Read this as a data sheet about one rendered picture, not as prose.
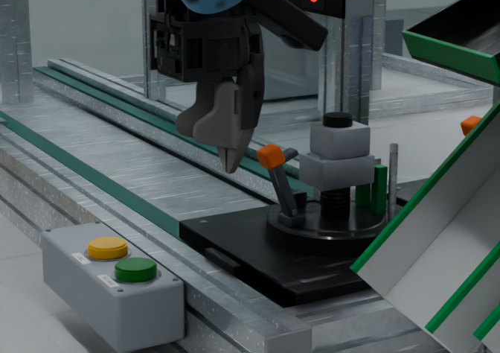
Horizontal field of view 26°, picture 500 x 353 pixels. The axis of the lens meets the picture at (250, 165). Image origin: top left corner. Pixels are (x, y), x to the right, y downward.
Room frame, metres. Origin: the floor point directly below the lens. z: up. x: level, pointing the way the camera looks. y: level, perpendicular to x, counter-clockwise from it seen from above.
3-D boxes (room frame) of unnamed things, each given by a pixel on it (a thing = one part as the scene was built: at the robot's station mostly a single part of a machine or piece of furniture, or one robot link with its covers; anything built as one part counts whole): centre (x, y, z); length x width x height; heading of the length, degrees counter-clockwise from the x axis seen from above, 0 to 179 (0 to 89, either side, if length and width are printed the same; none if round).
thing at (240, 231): (1.05, -0.09, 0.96); 0.24 x 0.24 x 0.02; 29
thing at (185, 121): (1.00, 0.04, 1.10); 0.06 x 0.03 x 0.09; 120
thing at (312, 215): (1.05, -0.09, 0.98); 0.14 x 0.14 x 0.02
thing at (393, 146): (1.02, -0.14, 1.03); 0.01 x 0.01 x 0.08
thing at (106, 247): (1.02, 0.14, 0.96); 0.04 x 0.04 x 0.02
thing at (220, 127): (0.97, 0.03, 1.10); 0.06 x 0.03 x 0.09; 120
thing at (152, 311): (1.02, 0.14, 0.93); 0.21 x 0.07 x 0.06; 29
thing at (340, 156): (1.06, -0.10, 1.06); 0.08 x 0.04 x 0.07; 119
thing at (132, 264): (0.96, 0.11, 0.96); 0.04 x 0.04 x 0.02
